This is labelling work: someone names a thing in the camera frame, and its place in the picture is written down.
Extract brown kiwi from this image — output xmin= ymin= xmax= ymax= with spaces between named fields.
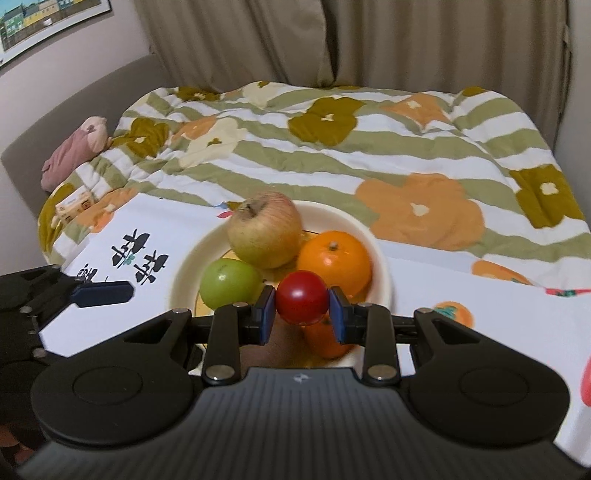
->
xmin=239 ymin=318 xmax=315 ymax=372

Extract floral striped quilt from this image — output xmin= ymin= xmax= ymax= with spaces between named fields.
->
xmin=38 ymin=82 xmax=590 ymax=290

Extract small tissue packet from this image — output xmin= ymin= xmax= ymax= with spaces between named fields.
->
xmin=55 ymin=187 xmax=95 ymax=223

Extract cream duck bowl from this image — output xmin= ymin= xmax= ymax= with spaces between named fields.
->
xmin=168 ymin=200 xmax=394 ymax=371

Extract pink plush pillow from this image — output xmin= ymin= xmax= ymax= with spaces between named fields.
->
xmin=40 ymin=116 xmax=112 ymax=192

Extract green apple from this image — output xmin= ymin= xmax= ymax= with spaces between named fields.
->
xmin=199 ymin=258 xmax=266 ymax=310

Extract red cherry tomato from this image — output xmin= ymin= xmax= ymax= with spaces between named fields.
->
xmin=276 ymin=270 xmax=329 ymax=326

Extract framed wall picture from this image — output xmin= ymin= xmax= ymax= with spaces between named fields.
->
xmin=0 ymin=0 xmax=112 ymax=67

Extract small tangerine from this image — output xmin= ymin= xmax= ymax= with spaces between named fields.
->
xmin=301 ymin=315 xmax=353 ymax=360

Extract grey headboard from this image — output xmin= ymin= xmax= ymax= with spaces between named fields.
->
xmin=1 ymin=54 xmax=171 ymax=215

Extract large orange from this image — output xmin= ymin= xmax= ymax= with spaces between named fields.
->
xmin=297 ymin=230 xmax=373 ymax=298

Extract beige curtains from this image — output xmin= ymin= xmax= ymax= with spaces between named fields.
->
xmin=135 ymin=1 xmax=570 ymax=143

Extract yellowish red apple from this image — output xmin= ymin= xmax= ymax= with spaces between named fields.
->
xmin=225 ymin=192 xmax=304 ymax=269

